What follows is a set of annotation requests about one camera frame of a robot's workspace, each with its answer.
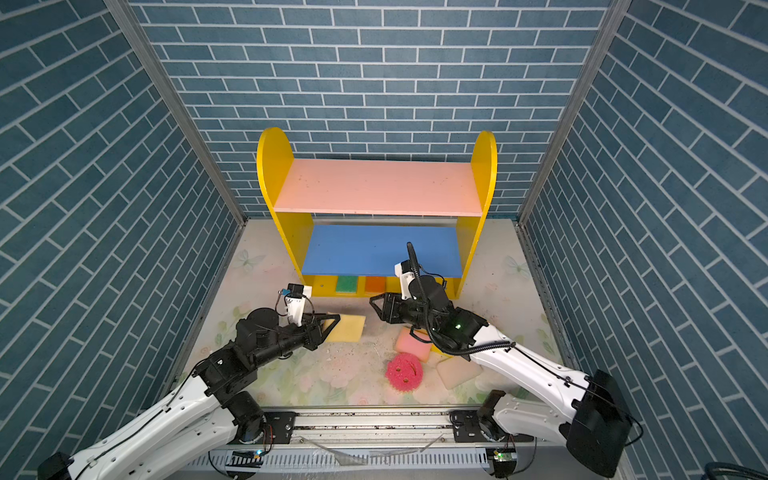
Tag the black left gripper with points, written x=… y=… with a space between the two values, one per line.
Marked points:
x=313 y=333

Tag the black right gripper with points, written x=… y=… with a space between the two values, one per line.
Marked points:
x=388 y=298

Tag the orange sponge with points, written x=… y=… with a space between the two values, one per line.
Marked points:
x=375 y=284

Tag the green sponge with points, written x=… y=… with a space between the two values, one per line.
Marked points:
x=346 y=285

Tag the small yellow sponge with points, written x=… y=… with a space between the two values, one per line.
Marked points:
x=436 y=350

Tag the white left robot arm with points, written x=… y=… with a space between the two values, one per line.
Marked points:
x=210 y=408

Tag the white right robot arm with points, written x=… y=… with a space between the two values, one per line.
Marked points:
x=556 y=386

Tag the yellow pink blue wooden shelf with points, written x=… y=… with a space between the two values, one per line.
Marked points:
x=355 y=217

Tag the pink rectangular sponge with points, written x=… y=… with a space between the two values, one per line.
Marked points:
x=416 y=344

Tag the pink round scrubber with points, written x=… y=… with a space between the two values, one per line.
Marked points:
x=404 y=372

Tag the beige sponge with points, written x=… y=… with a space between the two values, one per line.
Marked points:
x=456 y=371

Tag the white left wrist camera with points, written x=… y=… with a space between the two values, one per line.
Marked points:
x=295 y=298

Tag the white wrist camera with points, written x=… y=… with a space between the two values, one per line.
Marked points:
x=405 y=274
x=295 y=298

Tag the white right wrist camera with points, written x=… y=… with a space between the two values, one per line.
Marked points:
x=405 y=274

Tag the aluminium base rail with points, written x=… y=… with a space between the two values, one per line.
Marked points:
x=384 y=426

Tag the white perforated cable tray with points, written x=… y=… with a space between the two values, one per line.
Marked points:
x=316 y=460

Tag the aluminium left corner post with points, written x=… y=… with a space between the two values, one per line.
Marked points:
x=129 y=25

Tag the aluminium corner post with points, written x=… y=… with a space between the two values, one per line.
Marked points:
x=129 y=25
x=596 y=55

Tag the aluminium right corner post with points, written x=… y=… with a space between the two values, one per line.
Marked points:
x=596 y=55

